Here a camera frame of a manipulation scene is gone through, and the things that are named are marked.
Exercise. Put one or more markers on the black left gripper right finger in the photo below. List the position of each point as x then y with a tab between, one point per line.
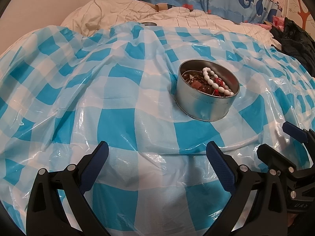
235	181

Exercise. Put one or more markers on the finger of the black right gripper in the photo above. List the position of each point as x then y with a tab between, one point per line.
303	136
278	165

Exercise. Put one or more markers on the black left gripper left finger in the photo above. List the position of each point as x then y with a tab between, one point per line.
79	179

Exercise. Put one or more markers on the blue white checkered plastic sheet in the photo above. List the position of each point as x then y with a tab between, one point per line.
62	93

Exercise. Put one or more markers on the round silver metal tin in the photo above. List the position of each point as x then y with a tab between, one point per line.
205	90

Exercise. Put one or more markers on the black fuzzy garment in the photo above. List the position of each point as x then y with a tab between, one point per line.
296	42

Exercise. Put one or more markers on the pink patterned cloth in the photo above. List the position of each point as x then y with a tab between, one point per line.
277	22

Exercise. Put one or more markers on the white wardrobe with tree decal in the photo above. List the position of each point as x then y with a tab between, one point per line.
297	11

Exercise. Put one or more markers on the white grid-lined duvet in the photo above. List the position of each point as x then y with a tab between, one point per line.
104	14

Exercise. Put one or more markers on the silver tin lid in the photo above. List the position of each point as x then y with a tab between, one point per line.
149	24

